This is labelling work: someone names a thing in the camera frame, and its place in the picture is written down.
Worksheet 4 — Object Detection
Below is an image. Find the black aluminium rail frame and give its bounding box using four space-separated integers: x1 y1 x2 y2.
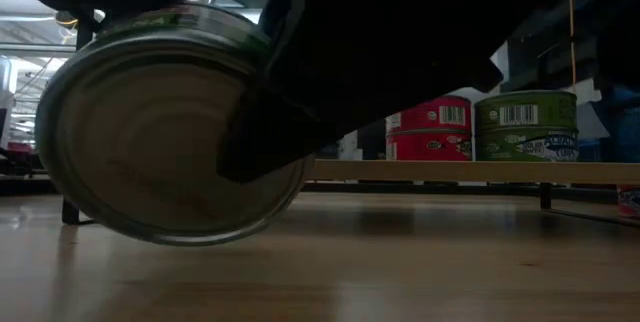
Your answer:
0 175 621 199

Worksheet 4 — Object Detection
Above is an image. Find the wooden shelf black metal frame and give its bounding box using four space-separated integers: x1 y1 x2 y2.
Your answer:
60 9 640 227

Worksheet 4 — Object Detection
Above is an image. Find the green label tuna can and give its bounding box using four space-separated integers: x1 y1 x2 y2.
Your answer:
34 2 315 248

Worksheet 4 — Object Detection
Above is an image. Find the white cloth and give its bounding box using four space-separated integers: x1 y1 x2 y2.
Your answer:
337 129 364 161

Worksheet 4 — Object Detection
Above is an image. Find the black box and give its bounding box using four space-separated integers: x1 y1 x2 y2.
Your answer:
357 120 387 161

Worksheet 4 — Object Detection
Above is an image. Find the red label seafood can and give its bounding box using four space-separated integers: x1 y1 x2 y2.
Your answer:
384 94 474 136
384 129 474 162

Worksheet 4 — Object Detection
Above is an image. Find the dark green albacore tuna can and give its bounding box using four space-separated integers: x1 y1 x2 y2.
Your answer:
473 125 581 163
473 89 579 131

